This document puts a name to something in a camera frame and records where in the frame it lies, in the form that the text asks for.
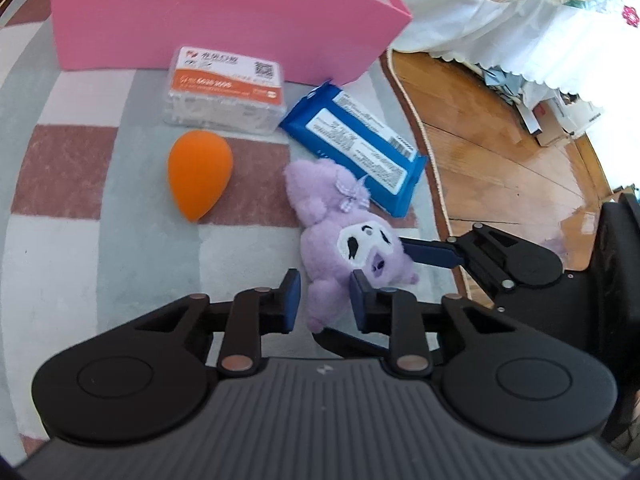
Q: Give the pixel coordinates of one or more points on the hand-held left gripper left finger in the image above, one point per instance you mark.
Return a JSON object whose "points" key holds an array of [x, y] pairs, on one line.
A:
{"points": [[291, 307]]}

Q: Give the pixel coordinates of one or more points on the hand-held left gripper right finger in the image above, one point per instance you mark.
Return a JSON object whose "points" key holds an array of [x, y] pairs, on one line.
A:
{"points": [[357, 300]]}

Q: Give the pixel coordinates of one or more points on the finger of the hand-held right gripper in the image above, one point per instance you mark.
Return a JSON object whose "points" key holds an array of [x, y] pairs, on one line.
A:
{"points": [[430, 255], [345, 342]]}

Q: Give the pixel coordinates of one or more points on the purple plush toy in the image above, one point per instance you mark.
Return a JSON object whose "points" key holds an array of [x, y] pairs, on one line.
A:
{"points": [[330, 250]]}

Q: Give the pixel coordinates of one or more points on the blue wet wipes packet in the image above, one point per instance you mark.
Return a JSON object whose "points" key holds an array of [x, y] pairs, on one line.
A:
{"points": [[355, 145]]}

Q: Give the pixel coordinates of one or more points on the orange makeup sponge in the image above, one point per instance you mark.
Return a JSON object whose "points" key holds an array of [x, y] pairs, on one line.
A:
{"points": [[200, 175]]}

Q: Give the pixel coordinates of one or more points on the clear plastic box orange label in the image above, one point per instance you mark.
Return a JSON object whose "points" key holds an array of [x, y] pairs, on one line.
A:
{"points": [[225, 92]]}

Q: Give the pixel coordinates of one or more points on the pink cardboard box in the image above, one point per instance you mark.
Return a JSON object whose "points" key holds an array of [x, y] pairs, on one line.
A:
{"points": [[200, 15]]}

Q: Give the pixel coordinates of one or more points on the grey-blue paper scrap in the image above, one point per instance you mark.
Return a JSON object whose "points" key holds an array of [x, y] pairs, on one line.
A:
{"points": [[500, 82]]}

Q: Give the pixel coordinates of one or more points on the white cardboard box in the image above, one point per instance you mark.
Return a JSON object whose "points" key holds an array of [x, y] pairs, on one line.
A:
{"points": [[560, 117]]}

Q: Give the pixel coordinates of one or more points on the checked grey and brown rug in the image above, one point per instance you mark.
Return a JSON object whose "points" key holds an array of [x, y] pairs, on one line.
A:
{"points": [[75, 260]]}

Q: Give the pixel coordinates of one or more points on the floral quilt bed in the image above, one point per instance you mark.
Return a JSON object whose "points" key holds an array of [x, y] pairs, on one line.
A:
{"points": [[475, 25]]}

